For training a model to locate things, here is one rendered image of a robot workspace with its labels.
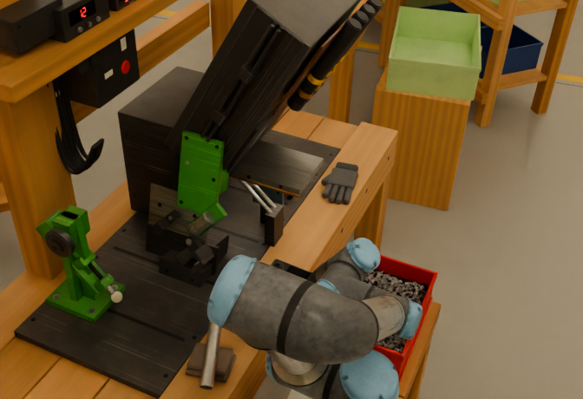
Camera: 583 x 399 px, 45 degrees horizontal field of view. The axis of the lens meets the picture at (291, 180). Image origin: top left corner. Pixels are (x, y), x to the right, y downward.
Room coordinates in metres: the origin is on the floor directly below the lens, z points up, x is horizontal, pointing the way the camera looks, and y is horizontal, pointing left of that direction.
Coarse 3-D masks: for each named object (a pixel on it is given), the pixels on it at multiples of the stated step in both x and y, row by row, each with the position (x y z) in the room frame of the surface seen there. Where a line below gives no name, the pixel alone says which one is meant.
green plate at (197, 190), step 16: (192, 144) 1.44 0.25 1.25; (208, 144) 1.43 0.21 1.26; (192, 160) 1.43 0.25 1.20; (208, 160) 1.42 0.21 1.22; (192, 176) 1.42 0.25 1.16; (208, 176) 1.40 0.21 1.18; (224, 176) 1.44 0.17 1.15; (192, 192) 1.41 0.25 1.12; (208, 192) 1.39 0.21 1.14; (192, 208) 1.40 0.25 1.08
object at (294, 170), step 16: (256, 144) 1.63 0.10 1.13; (272, 144) 1.63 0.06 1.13; (240, 160) 1.54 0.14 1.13; (256, 160) 1.55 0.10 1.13; (272, 160) 1.55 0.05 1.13; (288, 160) 1.55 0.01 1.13; (304, 160) 1.55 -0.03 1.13; (320, 160) 1.56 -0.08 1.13; (240, 176) 1.49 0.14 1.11; (256, 176) 1.48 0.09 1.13; (272, 176) 1.48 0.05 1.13; (288, 176) 1.48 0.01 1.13; (304, 176) 1.48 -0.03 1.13; (288, 192) 1.44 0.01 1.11
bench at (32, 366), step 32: (288, 128) 2.11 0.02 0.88; (320, 128) 2.11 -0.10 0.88; (352, 128) 2.12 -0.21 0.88; (384, 192) 2.03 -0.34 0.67; (96, 224) 1.55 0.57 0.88; (32, 288) 1.28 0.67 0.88; (0, 320) 1.17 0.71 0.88; (0, 352) 1.08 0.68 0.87; (32, 352) 1.08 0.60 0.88; (0, 384) 0.98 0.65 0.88; (32, 384) 0.98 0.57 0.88; (64, 384) 0.99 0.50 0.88; (96, 384) 0.99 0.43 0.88
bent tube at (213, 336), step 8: (208, 328) 1.09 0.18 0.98; (216, 328) 1.08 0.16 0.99; (208, 336) 1.06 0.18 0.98; (216, 336) 1.06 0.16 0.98; (208, 344) 1.04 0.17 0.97; (216, 344) 1.04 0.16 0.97; (208, 352) 1.02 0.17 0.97; (216, 352) 1.03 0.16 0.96; (208, 360) 1.01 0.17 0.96; (216, 360) 1.01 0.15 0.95; (208, 368) 0.99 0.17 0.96; (208, 376) 0.97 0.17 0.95; (200, 384) 0.96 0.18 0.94; (208, 384) 0.95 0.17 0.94
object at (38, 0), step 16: (32, 0) 1.40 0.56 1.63; (48, 0) 1.40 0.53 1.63; (0, 16) 1.31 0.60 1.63; (16, 16) 1.31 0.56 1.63; (32, 16) 1.33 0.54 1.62; (48, 16) 1.37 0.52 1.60; (0, 32) 1.30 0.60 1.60; (16, 32) 1.29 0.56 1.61; (32, 32) 1.32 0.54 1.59; (48, 32) 1.36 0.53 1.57; (0, 48) 1.30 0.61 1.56; (16, 48) 1.28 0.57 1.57
